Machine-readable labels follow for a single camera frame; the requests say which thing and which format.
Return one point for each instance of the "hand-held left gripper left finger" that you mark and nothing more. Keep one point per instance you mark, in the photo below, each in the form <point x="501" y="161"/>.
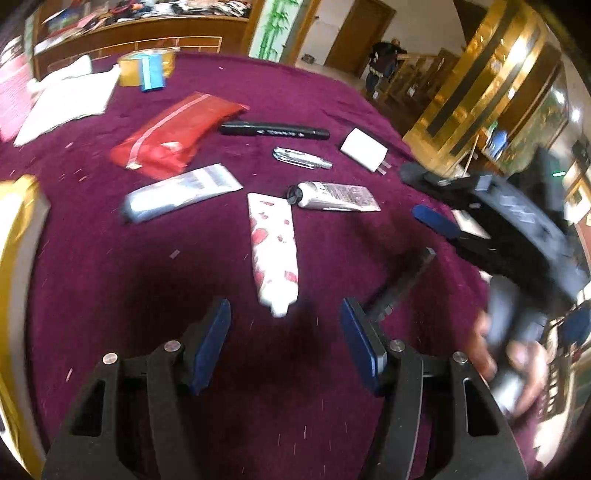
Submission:
<point x="210" y="341"/>

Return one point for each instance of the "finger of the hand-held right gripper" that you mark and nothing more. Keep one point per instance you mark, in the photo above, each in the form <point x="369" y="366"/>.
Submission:
<point x="425" y="175"/>
<point x="434" y="219"/>

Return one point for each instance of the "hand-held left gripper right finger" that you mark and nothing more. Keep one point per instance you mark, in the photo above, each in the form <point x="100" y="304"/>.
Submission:
<point x="362" y="346"/>

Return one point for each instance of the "black hair clip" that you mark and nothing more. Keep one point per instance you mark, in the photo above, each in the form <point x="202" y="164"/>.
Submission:
<point x="401" y="281"/>

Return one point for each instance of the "white tube with red print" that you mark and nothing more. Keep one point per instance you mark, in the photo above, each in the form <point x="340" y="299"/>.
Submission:
<point x="272" y="249"/>

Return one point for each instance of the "grey blue tube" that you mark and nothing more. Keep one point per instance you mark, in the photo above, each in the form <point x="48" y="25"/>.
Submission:
<point x="180" y="191"/>

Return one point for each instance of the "gold-lined white box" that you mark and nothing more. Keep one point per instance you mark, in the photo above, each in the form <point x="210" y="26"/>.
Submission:
<point x="18" y="286"/>

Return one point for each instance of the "person's right hand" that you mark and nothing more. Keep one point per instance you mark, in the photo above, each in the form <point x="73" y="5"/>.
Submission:
<point x="480" y="346"/>

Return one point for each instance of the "white charger plug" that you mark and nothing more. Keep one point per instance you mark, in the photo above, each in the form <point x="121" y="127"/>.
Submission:
<point x="364" y="147"/>

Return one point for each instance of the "wooden stair railing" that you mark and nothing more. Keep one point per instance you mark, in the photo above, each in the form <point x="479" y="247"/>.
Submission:
<point x="420" y="87"/>

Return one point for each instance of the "silver tube with black cap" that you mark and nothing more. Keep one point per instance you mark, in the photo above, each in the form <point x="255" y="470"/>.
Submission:
<point x="337" y="196"/>

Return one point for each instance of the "gold pillar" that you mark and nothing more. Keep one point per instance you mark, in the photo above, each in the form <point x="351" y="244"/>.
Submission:
<point x="485" y="83"/>

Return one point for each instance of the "brown wooden door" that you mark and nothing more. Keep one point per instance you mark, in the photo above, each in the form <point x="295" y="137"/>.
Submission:
<point x="360" y="32"/>

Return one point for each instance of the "black marker with white print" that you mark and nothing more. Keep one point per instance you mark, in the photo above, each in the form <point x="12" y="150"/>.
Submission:
<point x="272" y="130"/>

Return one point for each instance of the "bamboo painted panel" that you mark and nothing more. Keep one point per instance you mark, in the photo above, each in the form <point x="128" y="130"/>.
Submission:
<point x="277" y="27"/>

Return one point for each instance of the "red foil packet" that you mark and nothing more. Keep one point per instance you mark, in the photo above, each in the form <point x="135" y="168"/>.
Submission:
<point x="175" y="134"/>

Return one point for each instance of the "blue battery pack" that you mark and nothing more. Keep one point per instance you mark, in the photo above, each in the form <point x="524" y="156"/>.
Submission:
<point x="152" y="74"/>

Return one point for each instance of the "white paper sheets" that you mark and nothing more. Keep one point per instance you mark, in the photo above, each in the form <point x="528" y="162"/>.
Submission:
<point x="69" y="106"/>

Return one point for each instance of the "tan packing tape roll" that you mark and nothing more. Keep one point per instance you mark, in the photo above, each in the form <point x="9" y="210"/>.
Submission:
<point x="129" y="69"/>

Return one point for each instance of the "white folded cloth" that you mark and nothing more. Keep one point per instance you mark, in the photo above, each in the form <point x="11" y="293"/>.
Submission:
<point x="64" y="74"/>

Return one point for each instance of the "cluttered wooden counter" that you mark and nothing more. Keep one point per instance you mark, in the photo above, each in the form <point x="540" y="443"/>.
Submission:
<point x="138" y="32"/>

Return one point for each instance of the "bottle with pink knit sleeve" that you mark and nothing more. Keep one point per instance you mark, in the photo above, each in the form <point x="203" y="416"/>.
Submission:
<point x="11" y="92"/>

